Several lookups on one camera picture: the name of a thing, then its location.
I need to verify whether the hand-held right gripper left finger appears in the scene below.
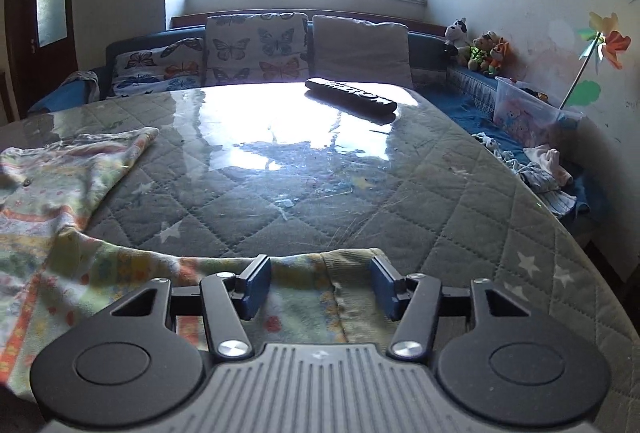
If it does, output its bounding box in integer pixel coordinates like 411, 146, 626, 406
97, 254, 273, 361

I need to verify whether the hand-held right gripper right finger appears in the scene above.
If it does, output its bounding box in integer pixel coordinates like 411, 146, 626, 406
369, 257, 538, 360

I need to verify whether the pastel patterned baby garment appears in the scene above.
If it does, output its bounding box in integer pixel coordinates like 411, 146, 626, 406
0, 127, 396, 406

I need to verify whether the small spotted plush toy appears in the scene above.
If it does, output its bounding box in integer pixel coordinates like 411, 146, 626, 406
471, 131, 504, 156

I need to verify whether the striped cloth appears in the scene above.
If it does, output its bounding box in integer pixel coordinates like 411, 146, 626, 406
536, 189, 579, 218

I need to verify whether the black remote control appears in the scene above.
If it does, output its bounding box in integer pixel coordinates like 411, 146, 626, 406
305, 77, 399, 116

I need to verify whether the clear plastic storage box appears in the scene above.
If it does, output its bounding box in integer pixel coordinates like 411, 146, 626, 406
492, 75, 584, 140

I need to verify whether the plain beige cushion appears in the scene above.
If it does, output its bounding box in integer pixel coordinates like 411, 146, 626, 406
311, 15, 416, 90

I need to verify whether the butterfly print cushion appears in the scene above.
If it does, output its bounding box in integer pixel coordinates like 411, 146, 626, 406
205, 13, 312, 87
112, 38, 207, 100

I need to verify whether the blue sofa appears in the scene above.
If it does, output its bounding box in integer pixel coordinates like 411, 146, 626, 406
27, 10, 596, 226

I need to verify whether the bear plush with yellow vest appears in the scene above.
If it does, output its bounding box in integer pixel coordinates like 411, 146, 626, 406
467, 32, 494, 72

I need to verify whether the orange plush toy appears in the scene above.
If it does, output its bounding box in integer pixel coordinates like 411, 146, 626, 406
487, 38, 512, 77

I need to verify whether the black and white cow plush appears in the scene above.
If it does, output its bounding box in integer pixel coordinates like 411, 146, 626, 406
444, 18, 469, 64

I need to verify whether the grey cloth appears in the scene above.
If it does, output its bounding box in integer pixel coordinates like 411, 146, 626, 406
64, 70, 102, 100

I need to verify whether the blue pillow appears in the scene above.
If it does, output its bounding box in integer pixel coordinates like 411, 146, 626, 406
27, 75, 108, 116

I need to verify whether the colourful toy pinwheel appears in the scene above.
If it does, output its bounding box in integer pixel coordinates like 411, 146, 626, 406
557, 11, 629, 111

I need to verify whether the dark wooden glass-panel door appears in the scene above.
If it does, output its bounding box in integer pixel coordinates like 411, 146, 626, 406
4, 0, 79, 124

